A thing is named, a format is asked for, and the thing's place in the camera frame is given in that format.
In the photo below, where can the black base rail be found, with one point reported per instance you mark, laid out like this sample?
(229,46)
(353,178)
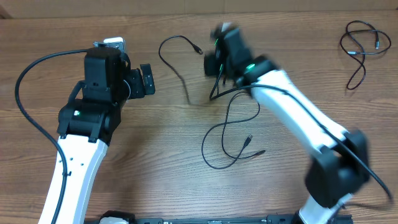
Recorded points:
(124,217)

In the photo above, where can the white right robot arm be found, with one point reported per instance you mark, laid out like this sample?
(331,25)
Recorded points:
(339,158)

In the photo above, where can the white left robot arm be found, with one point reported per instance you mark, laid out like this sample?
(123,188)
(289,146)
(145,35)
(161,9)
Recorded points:
(85,127)

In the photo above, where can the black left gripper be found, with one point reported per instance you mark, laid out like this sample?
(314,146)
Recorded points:
(138,89)

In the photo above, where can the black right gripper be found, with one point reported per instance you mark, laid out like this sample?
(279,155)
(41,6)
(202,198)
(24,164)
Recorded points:
(212,69)

